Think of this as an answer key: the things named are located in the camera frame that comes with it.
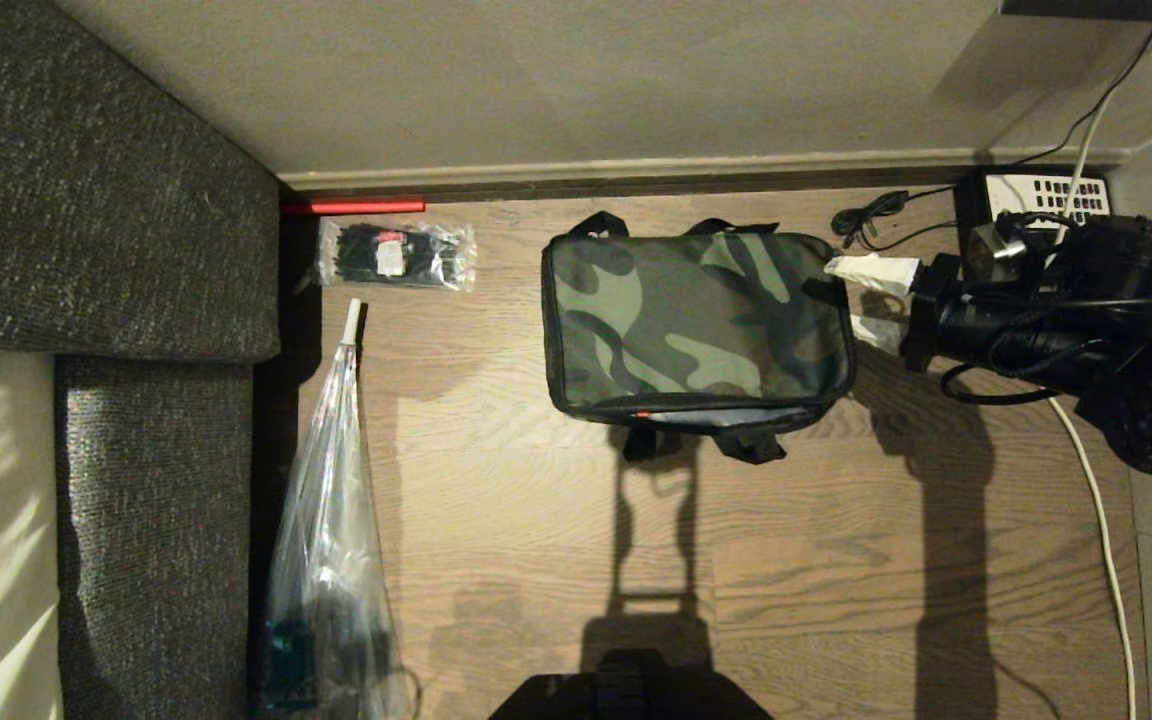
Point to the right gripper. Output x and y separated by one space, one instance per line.
936 320

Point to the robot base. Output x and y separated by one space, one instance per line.
631 695

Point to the camouflage fabric bag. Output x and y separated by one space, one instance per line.
696 320

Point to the white power strip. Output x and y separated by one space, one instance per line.
1036 192

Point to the red stick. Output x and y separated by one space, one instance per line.
356 206

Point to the transparent folded umbrella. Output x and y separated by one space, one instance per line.
336 500

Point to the dark grey fabric sofa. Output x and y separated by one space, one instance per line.
106 180

